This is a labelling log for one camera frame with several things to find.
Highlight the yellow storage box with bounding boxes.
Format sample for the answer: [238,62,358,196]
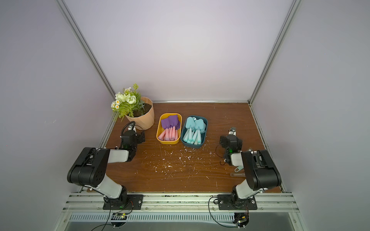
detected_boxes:
[156,113,182,145]

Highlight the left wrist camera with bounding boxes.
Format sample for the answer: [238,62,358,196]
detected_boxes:
[121,121,136,135]

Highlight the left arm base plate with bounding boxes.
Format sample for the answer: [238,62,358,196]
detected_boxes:
[103,194,144,210]

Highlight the green plant with white flowers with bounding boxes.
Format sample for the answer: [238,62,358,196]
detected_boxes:
[110,83,145,120]

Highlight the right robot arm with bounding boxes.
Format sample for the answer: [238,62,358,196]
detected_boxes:
[220,134,282,205]

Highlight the dark teal storage box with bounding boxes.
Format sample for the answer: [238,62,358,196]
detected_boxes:
[180,116,208,149]

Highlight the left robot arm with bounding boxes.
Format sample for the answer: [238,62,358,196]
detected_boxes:
[67,129,145,207]

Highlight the black cable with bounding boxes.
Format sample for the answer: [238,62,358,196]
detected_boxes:
[91,199,134,231]
[208,197,249,229]

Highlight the beige flower pot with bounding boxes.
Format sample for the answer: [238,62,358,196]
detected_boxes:
[126,96,155,130]

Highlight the left black cable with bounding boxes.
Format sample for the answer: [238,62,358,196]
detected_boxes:
[91,199,134,231]

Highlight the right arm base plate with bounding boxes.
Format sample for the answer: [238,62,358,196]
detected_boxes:
[217,194,257,210]

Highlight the right black cable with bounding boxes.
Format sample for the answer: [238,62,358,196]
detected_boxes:
[208,197,249,229]

